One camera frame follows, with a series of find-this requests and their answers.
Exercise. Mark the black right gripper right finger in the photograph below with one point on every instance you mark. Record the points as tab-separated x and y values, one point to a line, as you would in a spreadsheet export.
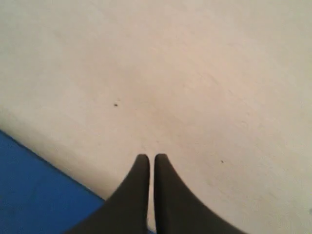
178	210

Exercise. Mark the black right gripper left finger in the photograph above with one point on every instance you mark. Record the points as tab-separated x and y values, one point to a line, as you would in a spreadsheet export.
125	211

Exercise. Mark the blue ring binder notebook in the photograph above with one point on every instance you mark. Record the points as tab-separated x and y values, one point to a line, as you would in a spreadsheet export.
37	198

